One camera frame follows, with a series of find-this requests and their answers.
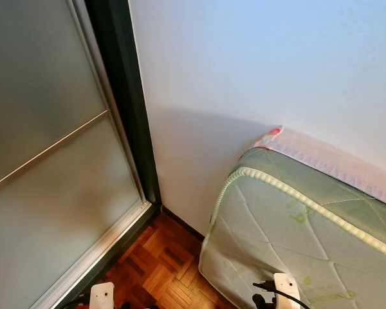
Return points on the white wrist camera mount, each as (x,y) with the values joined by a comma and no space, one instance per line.
(286,286)
(101,296)

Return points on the green white quilted mattress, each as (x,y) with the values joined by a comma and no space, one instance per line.
(276,225)

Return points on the frosted glass sliding door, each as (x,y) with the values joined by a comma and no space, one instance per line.
(45,96)

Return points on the pink mattress cover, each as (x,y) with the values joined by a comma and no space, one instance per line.
(321,158)

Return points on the dark door frame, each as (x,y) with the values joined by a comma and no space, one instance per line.
(119,64)

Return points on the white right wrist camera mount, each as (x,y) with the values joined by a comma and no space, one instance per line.
(286,286)

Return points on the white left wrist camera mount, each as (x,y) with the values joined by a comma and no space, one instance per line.
(101,296)

